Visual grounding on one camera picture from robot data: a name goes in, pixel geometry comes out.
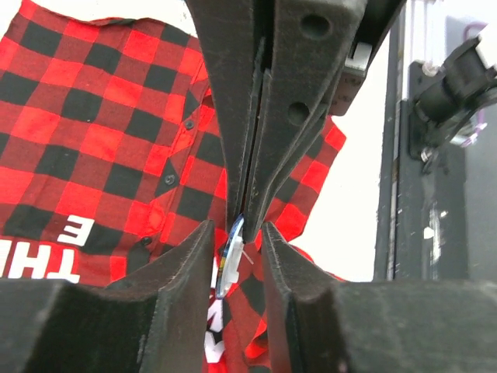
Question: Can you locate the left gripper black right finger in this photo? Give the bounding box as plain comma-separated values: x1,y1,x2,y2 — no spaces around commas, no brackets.
262,222,496,372

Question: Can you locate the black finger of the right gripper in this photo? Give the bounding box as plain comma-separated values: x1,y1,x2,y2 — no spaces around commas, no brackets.
243,1,405,241
187,1,272,225

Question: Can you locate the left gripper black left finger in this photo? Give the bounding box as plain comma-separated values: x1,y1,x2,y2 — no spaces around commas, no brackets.
1,220,214,372

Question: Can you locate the round pin badge brooch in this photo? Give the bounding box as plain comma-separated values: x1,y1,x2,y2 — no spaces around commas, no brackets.
215,214,245,299

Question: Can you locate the red black plaid shirt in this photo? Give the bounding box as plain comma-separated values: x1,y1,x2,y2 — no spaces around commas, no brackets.
1,1,344,372

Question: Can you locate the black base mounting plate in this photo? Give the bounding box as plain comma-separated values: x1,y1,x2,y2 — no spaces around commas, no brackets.
372,15,497,281

